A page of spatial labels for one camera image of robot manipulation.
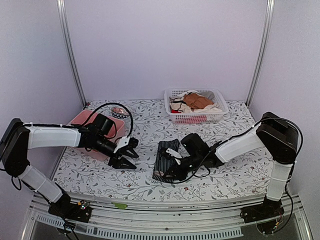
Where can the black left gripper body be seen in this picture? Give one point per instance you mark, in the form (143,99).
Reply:
(100,143)

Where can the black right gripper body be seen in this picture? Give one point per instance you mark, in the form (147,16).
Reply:
(195,159)

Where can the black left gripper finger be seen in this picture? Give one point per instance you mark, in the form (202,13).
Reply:
(130,152)
(121,163)

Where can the navy striped underwear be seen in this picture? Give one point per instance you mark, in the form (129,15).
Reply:
(162,164)

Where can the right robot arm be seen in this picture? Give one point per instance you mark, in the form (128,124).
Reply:
(280,138)

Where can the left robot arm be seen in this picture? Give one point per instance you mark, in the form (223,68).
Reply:
(21,137)

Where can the floral table mat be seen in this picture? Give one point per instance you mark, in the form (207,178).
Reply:
(244,176)

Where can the pink plastic divider box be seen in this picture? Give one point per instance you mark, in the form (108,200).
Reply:
(113,128)

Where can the blue patterned bowl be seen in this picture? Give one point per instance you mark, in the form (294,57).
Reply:
(120,115)

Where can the red patterned bowl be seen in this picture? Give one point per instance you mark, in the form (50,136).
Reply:
(119,109)

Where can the green leaf scrap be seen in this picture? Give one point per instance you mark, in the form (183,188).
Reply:
(121,206)

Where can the white plastic laundry basket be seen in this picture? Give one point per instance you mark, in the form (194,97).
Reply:
(195,118)

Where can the pile of clothes in basket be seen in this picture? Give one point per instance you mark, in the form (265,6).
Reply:
(194,102)

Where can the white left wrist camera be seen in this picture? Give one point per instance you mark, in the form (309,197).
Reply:
(124,142)

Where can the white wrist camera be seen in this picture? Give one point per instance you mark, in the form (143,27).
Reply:
(171,154)
(124,142)

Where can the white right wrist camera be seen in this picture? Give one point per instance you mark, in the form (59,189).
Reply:
(171,154)

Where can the front aluminium rail base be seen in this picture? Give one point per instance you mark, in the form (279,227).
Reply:
(186,220)

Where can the left aluminium frame post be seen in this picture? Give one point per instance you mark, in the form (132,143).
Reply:
(61,7)

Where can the aluminium frame post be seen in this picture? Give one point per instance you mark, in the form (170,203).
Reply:
(270,5)
(61,7)

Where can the right aluminium frame post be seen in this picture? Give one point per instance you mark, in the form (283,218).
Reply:
(270,5)

